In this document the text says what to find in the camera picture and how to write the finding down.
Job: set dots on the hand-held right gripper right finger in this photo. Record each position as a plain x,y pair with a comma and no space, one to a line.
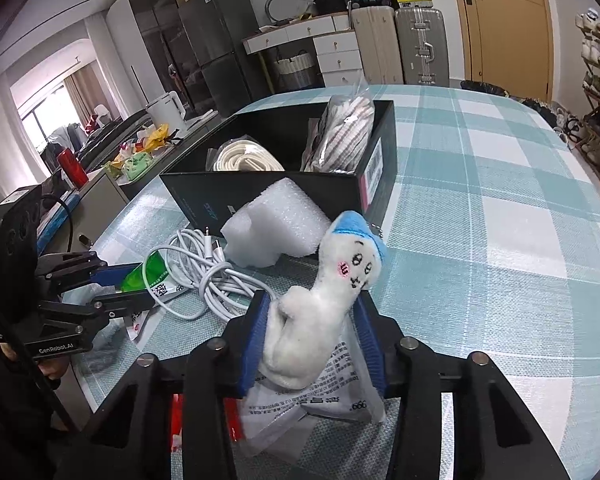
369,345

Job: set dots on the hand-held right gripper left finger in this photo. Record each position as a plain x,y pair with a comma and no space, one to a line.
257,345

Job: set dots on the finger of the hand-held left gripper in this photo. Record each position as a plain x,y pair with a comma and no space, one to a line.
112,273
125,304

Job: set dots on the green white packet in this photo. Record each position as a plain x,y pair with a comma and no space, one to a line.
147,272

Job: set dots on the white plush toy blue hat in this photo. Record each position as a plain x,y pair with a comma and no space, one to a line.
310,320

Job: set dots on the white printed plastic packet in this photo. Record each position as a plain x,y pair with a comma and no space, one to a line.
300,415

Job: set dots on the red packet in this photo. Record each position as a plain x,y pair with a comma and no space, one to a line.
178,420

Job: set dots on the black cardboard box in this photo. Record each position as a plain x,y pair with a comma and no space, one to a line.
200,200

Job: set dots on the white foam wrap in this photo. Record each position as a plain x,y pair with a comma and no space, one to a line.
275,220

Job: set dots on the person's left forearm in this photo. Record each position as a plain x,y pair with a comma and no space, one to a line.
20,435

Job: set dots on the person's left hand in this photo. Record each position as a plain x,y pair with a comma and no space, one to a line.
51,374

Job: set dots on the grey metal cabinet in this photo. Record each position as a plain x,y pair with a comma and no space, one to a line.
102,210

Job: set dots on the green snack packet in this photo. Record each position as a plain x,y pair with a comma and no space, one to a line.
137,166

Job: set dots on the red can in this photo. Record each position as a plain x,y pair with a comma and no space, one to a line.
72,167

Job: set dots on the black low table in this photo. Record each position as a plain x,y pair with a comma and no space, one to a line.
105,145

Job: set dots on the yellow snack bag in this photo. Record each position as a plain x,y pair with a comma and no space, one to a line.
157,137

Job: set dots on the white electric kettle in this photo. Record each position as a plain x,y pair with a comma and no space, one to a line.
165,110

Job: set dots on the beige curtain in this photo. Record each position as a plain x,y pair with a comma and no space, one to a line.
87,92

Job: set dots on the bagged striped cloth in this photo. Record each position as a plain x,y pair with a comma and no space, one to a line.
340,130

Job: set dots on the dark glass cabinet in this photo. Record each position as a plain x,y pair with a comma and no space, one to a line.
155,35

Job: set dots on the grey refrigerator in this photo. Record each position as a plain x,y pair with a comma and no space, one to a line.
220,35

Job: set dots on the woven laundry basket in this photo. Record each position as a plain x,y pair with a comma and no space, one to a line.
294,72

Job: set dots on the row of dark shoes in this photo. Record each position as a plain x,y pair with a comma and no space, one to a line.
555,115

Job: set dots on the beige suitcase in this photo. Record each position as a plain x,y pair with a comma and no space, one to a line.
377,45

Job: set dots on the white drawer desk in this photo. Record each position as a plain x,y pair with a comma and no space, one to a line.
335,45

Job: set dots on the silver suitcase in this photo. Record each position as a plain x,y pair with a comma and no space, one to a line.
422,45

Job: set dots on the wooden door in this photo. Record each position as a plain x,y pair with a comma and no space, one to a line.
505,25

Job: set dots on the yellow black shoe box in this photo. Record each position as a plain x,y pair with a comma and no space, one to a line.
414,0

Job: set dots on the wooden shoe rack with shoes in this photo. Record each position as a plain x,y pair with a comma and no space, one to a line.
592,22

